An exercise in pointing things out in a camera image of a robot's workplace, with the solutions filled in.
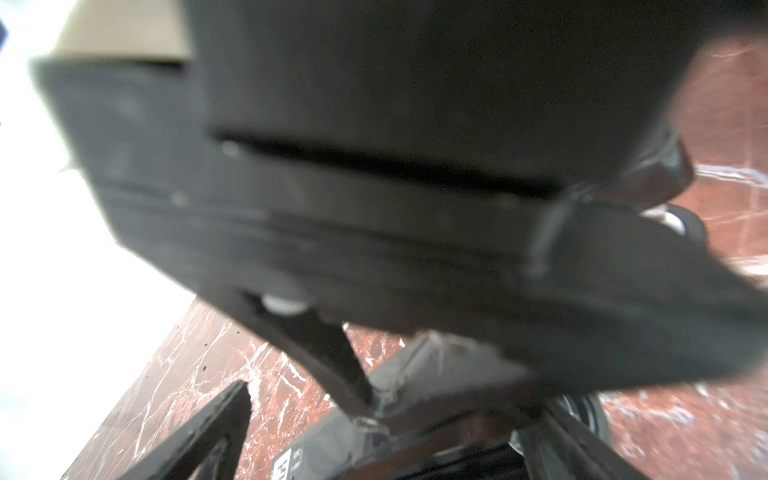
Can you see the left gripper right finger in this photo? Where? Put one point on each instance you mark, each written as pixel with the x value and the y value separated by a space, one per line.
pixel 558 446

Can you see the black stapler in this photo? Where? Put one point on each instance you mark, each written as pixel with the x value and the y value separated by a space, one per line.
pixel 408 420

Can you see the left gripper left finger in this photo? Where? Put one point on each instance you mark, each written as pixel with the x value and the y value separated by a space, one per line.
pixel 207 446

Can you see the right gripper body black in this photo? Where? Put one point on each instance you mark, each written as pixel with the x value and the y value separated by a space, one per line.
pixel 425 203

